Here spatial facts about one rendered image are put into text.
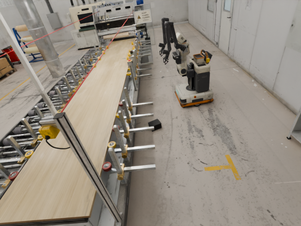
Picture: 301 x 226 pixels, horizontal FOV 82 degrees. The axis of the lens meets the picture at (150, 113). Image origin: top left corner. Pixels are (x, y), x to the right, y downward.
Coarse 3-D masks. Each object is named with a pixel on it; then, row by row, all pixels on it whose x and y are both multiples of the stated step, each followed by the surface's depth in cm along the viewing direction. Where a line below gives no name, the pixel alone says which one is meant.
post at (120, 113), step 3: (120, 111) 171; (120, 114) 171; (120, 117) 174; (123, 117) 176; (120, 120) 176; (123, 120) 176; (123, 123) 178; (123, 126) 181; (126, 126) 184; (123, 129) 183; (126, 129) 183; (126, 132) 185; (126, 138) 190; (129, 138) 193; (129, 141) 193
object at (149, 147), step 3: (132, 147) 173; (135, 147) 172; (138, 147) 172; (141, 147) 171; (144, 147) 171; (147, 147) 170; (150, 147) 169; (153, 147) 169; (117, 150) 173; (120, 150) 172; (129, 150) 172; (132, 150) 172; (135, 150) 172; (138, 150) 172; (141, 150) 172
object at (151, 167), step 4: (124, 168) 151; (128, 168) 151; (132, 168) 150; (136, 168) 149; (140, 168) 149; (144, 168) 148; (148, 168) 148; (152, 168) 149; (108, 172) 151; (112, 172) 151; (116, 172) 151
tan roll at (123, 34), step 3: (120, 33) 529; (123, 33) 528; (126, 33) 527; (129, 33) 530; (132, 33) 530; (105, 36) 532; (108, 36) 531; (111, 36) 531; (114, 36) 531; (117, 36) 531; (120, 36) 532; (123, 36) 533; (105, 39) 539
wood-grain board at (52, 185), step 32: (96, 64) 381; (96, 96) 256; (96, 128) 193; (32, 160) 167; (64, 160) 161; (96, 160) 155; (32, 192) 138; (64, 192) 133; (96, 192) 132; (0, 224) 123
